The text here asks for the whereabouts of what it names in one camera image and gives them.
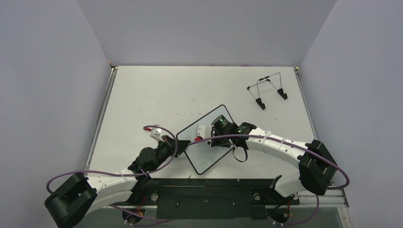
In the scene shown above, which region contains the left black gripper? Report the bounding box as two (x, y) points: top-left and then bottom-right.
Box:
(148, 135), (191, 173)

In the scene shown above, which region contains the small black-framed whiteboard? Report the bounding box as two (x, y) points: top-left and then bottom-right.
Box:
(176, 104), (234, 175)

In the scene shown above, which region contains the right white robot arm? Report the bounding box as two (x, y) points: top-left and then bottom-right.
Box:
(211, 115), (336, 203)

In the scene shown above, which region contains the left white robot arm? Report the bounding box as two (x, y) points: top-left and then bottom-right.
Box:
(44, 135), (191, 228)

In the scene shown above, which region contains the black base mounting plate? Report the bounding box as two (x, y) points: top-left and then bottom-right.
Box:
(122, 178), (300, 219)

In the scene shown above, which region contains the black loop cable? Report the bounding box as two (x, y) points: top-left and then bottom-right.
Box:
(232, 145), (249, 163)

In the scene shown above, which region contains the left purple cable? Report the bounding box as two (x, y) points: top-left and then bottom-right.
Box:
(46, 125), (179, 227)

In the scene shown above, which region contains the purple cable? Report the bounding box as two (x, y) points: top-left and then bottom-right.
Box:
(189, 134), (351, 227)
(46, 125), (179, 227)

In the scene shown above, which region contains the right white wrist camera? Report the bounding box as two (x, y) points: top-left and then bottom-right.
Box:
(195, 125), (207, 139)

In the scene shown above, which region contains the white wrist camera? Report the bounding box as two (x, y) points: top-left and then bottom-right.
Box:
(195, 125), (207, 139)
(149, 127), (162, 142)

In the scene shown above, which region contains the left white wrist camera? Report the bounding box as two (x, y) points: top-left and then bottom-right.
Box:
(149, 127), (162, 142)

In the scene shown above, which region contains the wire whiteboard stand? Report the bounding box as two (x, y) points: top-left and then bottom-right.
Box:
(246, 72), (288, 110)

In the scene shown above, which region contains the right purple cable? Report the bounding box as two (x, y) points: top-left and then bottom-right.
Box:
(189, 134), (351, 227)

